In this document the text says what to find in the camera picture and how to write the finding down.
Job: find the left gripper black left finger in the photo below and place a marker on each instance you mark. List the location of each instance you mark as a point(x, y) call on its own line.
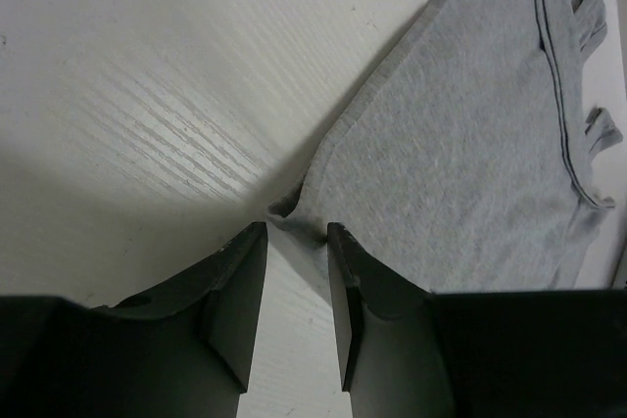
point(184, 347)

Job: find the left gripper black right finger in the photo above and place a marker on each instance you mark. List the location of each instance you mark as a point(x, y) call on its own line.
point(390, 359)

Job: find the grey tank top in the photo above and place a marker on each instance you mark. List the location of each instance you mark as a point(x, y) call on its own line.
point(465, 160)

